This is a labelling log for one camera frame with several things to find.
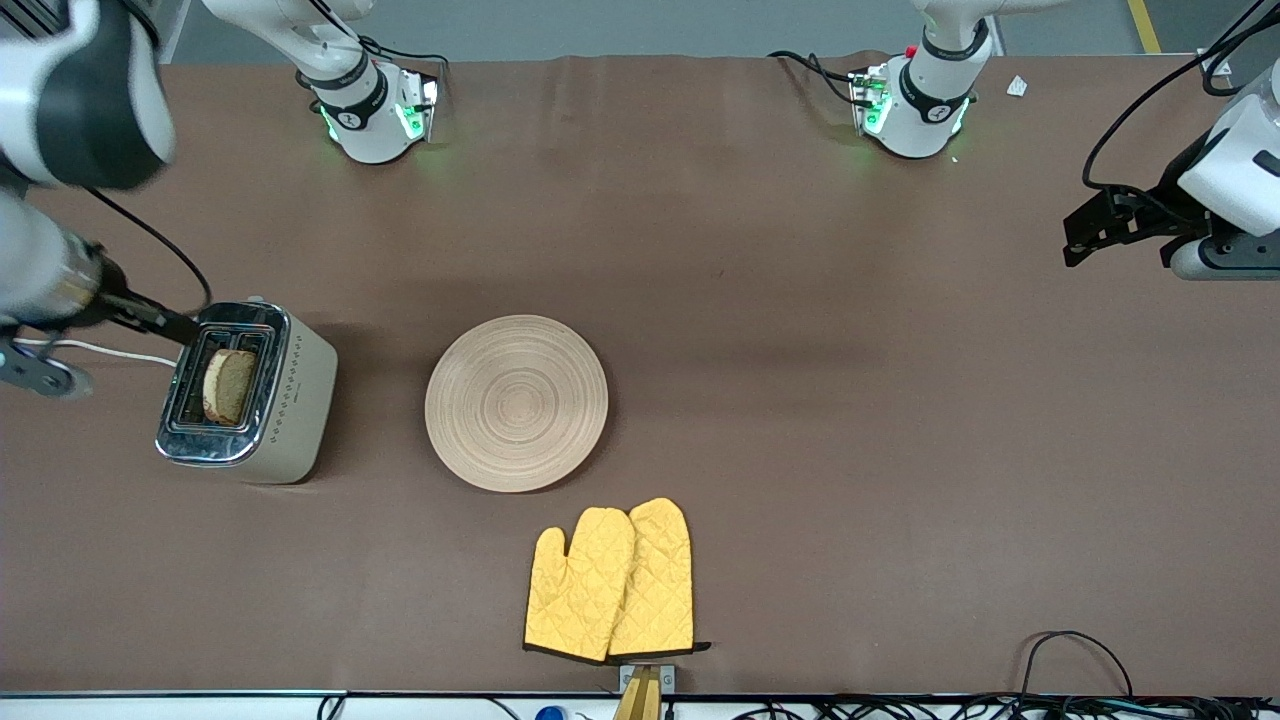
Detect brown bread slice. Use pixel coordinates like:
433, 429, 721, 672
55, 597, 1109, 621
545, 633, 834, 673
202, 347, 259, 428

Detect round wooden plate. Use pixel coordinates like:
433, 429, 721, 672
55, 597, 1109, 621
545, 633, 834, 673
425, 314, 609, 494

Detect beige and chrome toaster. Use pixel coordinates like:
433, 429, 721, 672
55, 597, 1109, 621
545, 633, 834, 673
155, 295, 339, 486

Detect brown table cover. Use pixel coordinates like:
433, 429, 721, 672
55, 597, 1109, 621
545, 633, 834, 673
0, 52, 1280, 696

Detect yellow quilted oven mitt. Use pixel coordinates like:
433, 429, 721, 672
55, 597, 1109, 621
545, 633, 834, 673
605, 497, 713, 658
523, 507, 637, 663

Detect white toaster power cord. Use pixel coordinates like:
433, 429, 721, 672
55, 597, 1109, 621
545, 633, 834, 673
10, 338, 178, 368

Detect black left arm base cable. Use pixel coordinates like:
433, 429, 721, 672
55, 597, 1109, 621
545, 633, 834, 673
768, 50, 863, 106

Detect black arm base cable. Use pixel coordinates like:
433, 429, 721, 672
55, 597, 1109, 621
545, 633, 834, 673
310, 0, 448, 101
768, 50, 863, 106

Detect black right arm base cable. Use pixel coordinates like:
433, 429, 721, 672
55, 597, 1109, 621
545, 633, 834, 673
310, 0, 448, 101

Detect looped black cable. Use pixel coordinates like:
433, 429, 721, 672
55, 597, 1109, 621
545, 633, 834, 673
1020, 630, 1134, 701

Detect wooden and metal table bracket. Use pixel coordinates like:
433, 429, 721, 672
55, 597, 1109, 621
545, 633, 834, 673
612, 664, 677, 720

